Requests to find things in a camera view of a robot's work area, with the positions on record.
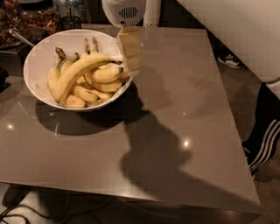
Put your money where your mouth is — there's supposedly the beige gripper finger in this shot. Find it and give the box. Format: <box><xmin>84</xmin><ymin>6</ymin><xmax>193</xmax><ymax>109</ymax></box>
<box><xmin>117</xmin><ymin>26</ymin><xmax>142</xmax><ymax>77</ymax></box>

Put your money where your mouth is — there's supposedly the bottom middle yellow banana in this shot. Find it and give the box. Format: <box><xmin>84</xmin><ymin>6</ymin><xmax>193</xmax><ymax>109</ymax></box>
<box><xmin>71</xmin><ymin>85</ymin><xmax>99</xmax><ymax>102</ymax></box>

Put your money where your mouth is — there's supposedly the lower curved yellow banana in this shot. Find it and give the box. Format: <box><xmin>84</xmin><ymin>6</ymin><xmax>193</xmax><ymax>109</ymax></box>
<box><xmin>84</xmin><ymin>74</ymin><xmax>123</xmax><ymax>92</ymax></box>

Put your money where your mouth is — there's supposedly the glass jar of snacks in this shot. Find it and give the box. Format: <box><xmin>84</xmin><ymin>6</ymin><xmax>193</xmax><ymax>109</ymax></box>
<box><xmin>0</xmin><ymin>0</ymin><xmax>31</xmax><ymax>49</ymax></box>

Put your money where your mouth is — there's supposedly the far right yellow banana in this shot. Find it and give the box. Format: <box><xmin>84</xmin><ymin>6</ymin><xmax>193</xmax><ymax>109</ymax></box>
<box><xmin>119</xmin><ymin>72</ymin><xmax>129</xmax><ymax>81</ymax></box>

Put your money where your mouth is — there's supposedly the black floor cable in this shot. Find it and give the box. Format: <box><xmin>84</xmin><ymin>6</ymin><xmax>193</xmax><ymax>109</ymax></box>
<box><xmin>0</xmin><ymin>200</ymin><xmax>112</xmax><ymax>224</ymax></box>

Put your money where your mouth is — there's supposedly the white bowl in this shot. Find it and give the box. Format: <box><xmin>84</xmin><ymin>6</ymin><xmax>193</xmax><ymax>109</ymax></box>
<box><xmin>24</xmin><ymin>29</ymin><xmax>133</xmax><ymax>112</ymax></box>

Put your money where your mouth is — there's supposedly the metal spoon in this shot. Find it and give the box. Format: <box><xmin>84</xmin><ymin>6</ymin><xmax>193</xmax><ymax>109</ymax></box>
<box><xmin>9</xmin><ymin>28</ymin><xmax>34</xmax><ymax>48</ymax></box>

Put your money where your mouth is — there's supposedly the large top yellow banana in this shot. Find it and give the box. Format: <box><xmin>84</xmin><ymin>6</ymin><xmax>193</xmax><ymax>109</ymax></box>
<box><xmin>53</xmin><ymin>50</ymin><xmax>123</xmax><ymax>103</ymax></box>

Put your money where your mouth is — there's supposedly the black striped trouser leg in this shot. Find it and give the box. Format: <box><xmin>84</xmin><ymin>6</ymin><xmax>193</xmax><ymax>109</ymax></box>
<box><xmin>242</xmin><ymin>83</ymin><xmax>280</xmax><ymax>176</ymax></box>

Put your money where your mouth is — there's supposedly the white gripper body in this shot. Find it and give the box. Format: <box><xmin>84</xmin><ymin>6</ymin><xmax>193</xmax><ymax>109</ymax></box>
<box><xmin>101</xmin><ymin>0</ymin><xmax>146</xmax><ymax>27</ymax></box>

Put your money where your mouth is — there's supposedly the black white sneaker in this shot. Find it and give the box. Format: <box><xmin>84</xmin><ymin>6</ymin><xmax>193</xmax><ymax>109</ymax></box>
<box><xmin>218</xmin><ymin>54</ymin><xmax>242</xmax><ymax>69</ymax></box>

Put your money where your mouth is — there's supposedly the bottom left yellow banana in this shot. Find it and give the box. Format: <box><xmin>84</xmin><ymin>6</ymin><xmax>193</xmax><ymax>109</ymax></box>
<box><xmin>59</xmin><ymin>94</ymin><xmax>87</xmax><ymax>109</ymax></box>

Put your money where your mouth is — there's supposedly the middle right yellow banana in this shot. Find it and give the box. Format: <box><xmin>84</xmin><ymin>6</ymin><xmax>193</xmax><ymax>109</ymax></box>
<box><xmin>91</xmin><ymin>67</ymin><xmax>123</xmax><ymax>83</ymax></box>

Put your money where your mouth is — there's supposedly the white cylinder post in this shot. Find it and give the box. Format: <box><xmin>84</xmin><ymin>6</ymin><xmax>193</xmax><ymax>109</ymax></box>
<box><xmin>143</xmin><ymin>0</ymin><xmax>162</xmax><ymax>27</ymax></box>

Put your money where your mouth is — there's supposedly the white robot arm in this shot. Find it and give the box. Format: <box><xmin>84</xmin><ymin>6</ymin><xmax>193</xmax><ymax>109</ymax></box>
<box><xmin>175</xmin><ymin>0</ymin><xmax>280</xmax><ymax>97</ymax></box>

